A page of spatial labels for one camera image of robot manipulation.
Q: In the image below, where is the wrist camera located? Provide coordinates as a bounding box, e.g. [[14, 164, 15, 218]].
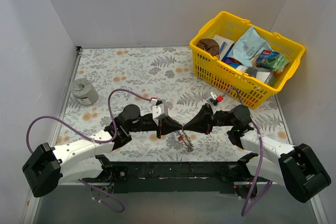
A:
[[203, 91, 218, 106], [150, 98, 168, 125]]

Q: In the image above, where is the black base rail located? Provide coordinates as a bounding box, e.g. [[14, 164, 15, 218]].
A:
[[84, 162, 253, 194]]

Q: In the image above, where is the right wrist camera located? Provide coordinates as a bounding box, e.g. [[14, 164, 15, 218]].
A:
[[203, 91, 218, 106]]

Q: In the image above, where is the green wrapped package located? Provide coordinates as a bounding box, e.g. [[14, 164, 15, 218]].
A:
[[255, 49, 290, 73]]

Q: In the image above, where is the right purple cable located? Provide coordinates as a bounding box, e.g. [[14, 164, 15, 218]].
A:
[[222, 86, 274, 217]]

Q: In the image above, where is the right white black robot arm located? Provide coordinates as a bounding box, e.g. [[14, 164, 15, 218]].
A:
[[183, 104, 331, 202]]

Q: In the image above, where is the brown round bread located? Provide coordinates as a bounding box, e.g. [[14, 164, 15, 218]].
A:
[[196, 38, 220, 56]]

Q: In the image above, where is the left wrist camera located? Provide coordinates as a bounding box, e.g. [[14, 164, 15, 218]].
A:
[[150, 98, 168, 125]]

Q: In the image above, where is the grey tape roll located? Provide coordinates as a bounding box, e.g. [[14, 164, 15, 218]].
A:
[[70, 78, 99, 106]]

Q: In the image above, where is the white box in basket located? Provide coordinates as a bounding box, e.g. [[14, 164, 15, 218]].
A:
[[213, 35, 235, 61]]

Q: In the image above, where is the yellow plastic shopping basket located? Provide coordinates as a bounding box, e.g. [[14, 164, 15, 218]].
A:
[[190, 12, 306, 109]]

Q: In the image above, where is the floral patterned table mat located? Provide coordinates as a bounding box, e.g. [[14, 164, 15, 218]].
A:
[[51, 47, 296, 163]]

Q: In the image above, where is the light blue chips bag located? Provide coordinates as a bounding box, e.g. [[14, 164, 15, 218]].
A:
[[228, 26, 272, 67]]

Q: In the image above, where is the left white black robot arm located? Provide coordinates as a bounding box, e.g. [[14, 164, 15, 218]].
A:
[[22, 104, 183, 198]]

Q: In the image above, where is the round metal key organizer ring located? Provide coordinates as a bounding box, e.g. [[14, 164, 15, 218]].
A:
[[175, 129, 195, 153]]

